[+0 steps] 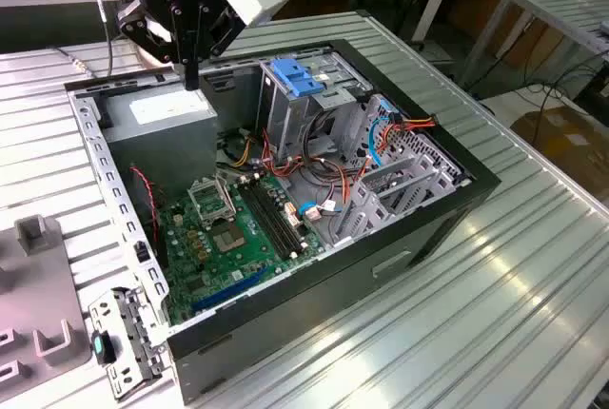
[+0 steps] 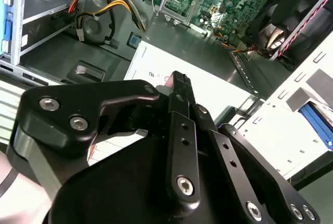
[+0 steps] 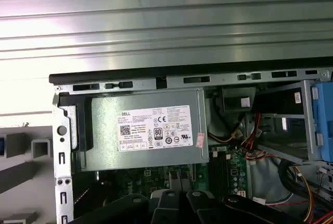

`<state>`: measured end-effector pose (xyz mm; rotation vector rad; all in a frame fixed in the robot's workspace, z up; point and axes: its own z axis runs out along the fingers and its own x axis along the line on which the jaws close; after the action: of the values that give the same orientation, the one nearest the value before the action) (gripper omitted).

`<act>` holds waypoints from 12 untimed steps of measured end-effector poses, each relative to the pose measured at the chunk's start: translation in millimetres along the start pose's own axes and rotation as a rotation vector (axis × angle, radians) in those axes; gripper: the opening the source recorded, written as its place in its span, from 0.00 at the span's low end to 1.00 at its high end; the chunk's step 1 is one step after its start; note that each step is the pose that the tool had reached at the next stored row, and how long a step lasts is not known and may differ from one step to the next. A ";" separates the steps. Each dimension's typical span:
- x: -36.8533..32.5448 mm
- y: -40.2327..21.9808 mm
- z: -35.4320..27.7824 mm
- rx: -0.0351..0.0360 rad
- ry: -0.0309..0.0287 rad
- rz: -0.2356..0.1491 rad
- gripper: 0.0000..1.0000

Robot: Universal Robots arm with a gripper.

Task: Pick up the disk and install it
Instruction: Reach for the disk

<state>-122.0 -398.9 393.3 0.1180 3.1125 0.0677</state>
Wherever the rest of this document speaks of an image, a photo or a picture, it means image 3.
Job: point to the green motherboard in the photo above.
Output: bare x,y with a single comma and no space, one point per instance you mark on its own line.
235,166

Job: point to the black open PC case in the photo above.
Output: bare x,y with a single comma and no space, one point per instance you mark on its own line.
62,109

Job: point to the grey power supply unit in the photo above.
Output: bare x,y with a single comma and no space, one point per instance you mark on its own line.
104,130

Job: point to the blue plastic drive latch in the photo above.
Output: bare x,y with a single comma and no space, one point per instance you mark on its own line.
326,119

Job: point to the black plastic latch block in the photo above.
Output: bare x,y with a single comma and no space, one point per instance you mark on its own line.
234,101

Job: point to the grey metal drive cage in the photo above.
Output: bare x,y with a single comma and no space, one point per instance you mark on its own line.
309,119

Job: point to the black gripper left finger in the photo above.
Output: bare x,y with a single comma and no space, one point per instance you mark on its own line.
166,208

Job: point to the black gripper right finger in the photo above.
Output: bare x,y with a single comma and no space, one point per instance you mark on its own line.
200,208

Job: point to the grey parts rack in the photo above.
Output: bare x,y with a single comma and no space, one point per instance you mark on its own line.
15,174

